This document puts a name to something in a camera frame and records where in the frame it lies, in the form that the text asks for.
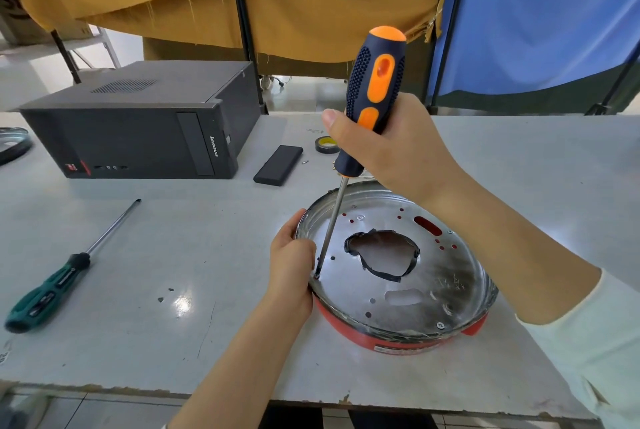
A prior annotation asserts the person's right hand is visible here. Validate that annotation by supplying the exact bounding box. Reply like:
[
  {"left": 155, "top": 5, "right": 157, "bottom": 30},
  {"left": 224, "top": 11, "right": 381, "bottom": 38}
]
[{"left": 322, "top": 92, "right": 463, "bottom": 206}]

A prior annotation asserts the person's left hand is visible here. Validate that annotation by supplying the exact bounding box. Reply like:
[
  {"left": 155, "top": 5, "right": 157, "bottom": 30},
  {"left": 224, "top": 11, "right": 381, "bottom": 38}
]
[{"left": 263, "top": 208, "right": 317, "bottom": 325}]

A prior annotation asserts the orange and blue screwdriver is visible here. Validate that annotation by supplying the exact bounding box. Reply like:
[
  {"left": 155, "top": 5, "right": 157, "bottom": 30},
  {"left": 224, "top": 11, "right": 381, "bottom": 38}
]
[{"left": 314, "top": 26, "right": 407, "bottom": 280}]

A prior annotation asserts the red cooker base with metal plate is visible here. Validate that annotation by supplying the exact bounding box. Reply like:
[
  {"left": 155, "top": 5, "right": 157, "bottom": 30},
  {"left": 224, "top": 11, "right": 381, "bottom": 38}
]
[{"left": 295, "top": 180, "right": 500, "bottom": 356}]

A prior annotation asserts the person's left forearm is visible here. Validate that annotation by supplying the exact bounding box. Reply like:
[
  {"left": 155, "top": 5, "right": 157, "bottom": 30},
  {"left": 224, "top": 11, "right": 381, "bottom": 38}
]
[{"left": 167, "top": 292, "right": 313, "bottom": 429}]

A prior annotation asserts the person's right forearm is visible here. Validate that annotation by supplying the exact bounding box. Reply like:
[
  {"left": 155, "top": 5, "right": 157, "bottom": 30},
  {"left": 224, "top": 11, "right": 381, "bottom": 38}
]
[{"left": 422, "top": 168, "right": 640, "bottom": 429}]

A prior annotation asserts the black rectangular box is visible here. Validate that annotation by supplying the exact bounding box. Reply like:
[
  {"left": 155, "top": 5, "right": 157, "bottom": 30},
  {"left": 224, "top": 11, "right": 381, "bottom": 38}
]
[{"left": 253, "top": 145, "right": 304, "bottom": 187}]

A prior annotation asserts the black metal stand pole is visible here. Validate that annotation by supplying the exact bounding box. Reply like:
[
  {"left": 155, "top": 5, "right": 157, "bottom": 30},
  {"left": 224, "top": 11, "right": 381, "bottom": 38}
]
[
  {"left": 230, "top": 0, "right": 267, "bottom": 106},
  {"left": 50, "top": 30, "right": 82, "bottom": 85},
  {"left": 430, "top": 0, "right": 474, "bottom": 108}
]

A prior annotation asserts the black desktop computer case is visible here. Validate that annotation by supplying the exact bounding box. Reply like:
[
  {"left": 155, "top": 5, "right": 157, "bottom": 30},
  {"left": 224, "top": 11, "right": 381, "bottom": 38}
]
[{"left": 18, "top": 61, "right": 262, "bottom": 180}]

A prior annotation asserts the blue cloth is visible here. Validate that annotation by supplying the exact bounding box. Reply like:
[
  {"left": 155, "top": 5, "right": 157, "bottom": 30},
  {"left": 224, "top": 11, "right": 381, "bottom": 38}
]
[{"left": 428, "top": 0, "right": 640, "bottom": 97}]

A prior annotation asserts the green and black screwdriver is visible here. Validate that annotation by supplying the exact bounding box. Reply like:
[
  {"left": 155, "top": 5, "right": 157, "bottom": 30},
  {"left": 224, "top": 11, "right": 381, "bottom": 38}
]
[{"left": 4, "top": 199, "right": 142, "bottom": 334}]

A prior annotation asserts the white metal rack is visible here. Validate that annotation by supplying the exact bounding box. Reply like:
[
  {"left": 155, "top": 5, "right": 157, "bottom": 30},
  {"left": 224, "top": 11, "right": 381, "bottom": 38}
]
[{"left": 70, "top": 26, "right": 122, "bottom": 70}]

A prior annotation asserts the black folding stand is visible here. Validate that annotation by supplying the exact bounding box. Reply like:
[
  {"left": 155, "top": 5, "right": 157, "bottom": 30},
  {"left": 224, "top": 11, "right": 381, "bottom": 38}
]
[{"left": 585, "top": 51, "right": 640, "bottom": 116}]

